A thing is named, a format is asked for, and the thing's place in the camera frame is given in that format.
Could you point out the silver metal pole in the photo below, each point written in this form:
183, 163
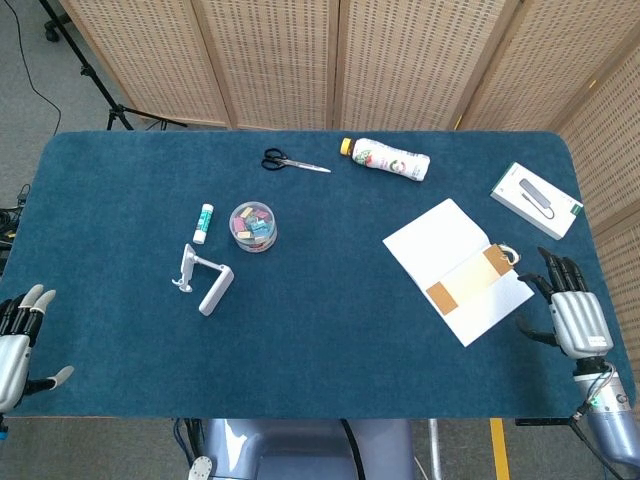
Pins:
435, 450

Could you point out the green and white glue stick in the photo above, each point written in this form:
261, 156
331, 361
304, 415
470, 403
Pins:
203, 225

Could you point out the blue grey robot torso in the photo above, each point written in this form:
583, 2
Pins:
300, 450

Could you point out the white bottle with yellow cap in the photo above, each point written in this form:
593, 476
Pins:
390, 161

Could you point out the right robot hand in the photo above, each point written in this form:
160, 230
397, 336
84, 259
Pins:
580, 320

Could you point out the open white notebook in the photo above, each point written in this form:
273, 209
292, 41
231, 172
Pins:
430, 240

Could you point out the white folding phone stand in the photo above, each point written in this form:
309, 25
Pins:
216, 292

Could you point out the white usb hub box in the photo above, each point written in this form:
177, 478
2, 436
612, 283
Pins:
537, 200

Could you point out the blue table cloth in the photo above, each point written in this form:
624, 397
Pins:
310, 325

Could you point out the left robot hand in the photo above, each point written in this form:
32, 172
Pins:
12, 360

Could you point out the orange and cream bookmark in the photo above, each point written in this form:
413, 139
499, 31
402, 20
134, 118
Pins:
467, 280

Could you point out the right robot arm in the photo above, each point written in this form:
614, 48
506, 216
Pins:
612, 420

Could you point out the clear tub of binder clips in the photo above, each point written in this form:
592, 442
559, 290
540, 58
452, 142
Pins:
252, 227

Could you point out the black caster wheel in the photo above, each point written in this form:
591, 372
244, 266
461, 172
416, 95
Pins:
51, 31

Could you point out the black tripod stand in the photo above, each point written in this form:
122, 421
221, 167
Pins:
97, 85

